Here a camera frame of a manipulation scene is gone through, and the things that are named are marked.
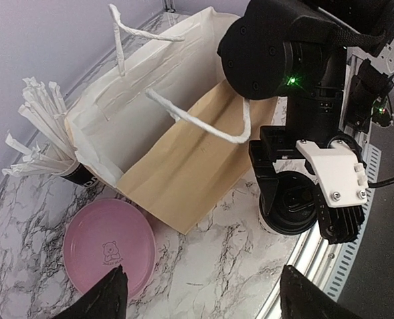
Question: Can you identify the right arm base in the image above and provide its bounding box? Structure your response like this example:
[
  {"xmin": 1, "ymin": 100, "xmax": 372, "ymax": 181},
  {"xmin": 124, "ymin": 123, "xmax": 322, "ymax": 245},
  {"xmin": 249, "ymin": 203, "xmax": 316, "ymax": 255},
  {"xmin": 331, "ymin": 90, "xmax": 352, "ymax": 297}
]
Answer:
[{"xmin": 344, "ymin": 58, "xmax": 394, "ymax": 134}]

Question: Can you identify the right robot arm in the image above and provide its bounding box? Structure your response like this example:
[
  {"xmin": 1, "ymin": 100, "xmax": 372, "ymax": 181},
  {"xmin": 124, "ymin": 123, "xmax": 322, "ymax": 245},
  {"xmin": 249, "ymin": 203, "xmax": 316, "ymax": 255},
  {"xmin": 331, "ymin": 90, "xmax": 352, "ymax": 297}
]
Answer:
[{"xmin": 217, "ymin": 1, "xmax": 394, "ymax": 225}]

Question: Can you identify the pink plate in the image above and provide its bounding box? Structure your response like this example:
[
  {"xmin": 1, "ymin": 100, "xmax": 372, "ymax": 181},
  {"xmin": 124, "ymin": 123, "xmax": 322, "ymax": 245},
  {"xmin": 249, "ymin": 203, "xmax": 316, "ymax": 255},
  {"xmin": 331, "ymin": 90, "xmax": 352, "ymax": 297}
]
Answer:
[{"xmin": 62, "ymin": 199, "xmax": 156, "ymax": 298}]

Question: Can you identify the black cup holding straws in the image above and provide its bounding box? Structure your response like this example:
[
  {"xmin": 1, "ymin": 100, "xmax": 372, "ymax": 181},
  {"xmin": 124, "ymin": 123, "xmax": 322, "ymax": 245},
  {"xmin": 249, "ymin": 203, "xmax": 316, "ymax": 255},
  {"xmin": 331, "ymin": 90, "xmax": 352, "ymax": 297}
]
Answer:
[{"xmin": 60, "ymin": 162, "xmax": 98, "ymax": 187}]

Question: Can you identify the white paper coffee cup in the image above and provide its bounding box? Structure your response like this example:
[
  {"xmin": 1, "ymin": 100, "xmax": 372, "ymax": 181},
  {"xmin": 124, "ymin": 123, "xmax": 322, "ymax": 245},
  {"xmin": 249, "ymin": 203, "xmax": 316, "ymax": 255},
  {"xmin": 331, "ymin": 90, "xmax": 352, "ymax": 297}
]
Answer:
[{"xmin": 258, "ymin": 196, "xmax": 278, "ymax": 235}]

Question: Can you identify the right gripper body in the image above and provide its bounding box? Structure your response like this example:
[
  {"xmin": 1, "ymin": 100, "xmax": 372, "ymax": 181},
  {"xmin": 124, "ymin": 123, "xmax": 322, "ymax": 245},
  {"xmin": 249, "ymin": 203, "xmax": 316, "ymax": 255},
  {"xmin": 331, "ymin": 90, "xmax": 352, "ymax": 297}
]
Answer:
[{"xmin": 248, "ymin": 125, "xmax": 363, "ymax": 220}]

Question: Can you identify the brown paper bag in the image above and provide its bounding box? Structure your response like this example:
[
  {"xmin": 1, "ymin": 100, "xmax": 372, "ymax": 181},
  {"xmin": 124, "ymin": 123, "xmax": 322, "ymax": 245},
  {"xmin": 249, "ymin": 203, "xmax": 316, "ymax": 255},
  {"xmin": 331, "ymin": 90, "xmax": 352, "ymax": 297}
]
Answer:
[{"xmin": 64, "ymin": 3, "xmax": 277, "ymax": 234}]

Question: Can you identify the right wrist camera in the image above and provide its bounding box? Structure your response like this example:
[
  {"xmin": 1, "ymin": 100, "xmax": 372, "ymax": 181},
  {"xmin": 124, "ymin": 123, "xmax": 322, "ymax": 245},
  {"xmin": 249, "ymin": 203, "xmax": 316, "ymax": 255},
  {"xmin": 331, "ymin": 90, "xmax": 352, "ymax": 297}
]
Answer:
[{"xmin": 296, "ymin": 140, "xmax": 368, "ymax": 245}]

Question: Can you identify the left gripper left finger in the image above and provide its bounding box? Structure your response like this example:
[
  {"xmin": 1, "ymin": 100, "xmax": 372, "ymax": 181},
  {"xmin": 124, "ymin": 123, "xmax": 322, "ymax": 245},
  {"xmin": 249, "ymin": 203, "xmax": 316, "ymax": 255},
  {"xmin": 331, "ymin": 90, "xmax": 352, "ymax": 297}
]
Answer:
[{"xmin": 53, "ymin": 265, "xmax": 128, "ymax": 319}]

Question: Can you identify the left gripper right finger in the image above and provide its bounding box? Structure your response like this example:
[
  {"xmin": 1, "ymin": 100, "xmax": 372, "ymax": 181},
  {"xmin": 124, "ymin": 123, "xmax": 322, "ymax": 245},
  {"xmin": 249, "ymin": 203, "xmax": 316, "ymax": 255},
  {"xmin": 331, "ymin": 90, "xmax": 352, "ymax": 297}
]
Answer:
[{"xmin": 280, "ymin": 265, "xmax": 360, "ymax": 319}]

